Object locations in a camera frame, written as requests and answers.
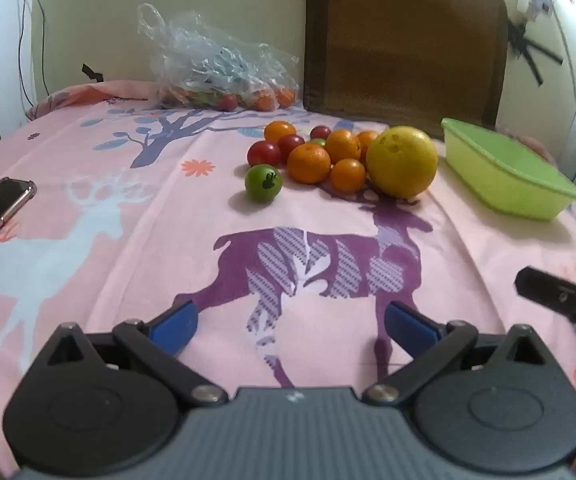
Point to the bagged red tomato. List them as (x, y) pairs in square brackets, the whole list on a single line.
[(227, 102)]

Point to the pink pillow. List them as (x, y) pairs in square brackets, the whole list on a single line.
[(92, 94)]

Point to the pink printed bedsheet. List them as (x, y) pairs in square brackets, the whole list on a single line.
[(167, 240)]

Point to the green plastic container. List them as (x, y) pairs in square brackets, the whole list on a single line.
[(513, 175)]

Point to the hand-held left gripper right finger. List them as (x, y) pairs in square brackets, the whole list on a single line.
[(410, 327)]

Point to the red cherry tomato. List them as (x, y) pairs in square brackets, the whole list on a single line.
[(291, 144), (263, 153), (320, 132)]

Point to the brown woven seat cushion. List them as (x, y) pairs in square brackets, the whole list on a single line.
[(403, 35)]

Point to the black tape piece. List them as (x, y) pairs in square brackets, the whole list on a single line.
[(92, 72)]

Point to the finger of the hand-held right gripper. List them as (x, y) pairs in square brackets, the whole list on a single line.
[(553, 292)]

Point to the bagged orange tangerine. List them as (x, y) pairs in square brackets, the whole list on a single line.
[(264, 103), (286, 96)]

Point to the small green cherry tomato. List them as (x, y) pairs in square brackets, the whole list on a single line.
[(318, 142)]

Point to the large yellow citrus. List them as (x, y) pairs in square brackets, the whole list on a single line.
[(402, 162)]

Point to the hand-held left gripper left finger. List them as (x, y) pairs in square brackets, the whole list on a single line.
[(173, 327)]

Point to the clear plastic bag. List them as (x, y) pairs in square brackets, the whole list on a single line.
[(202, 60)]

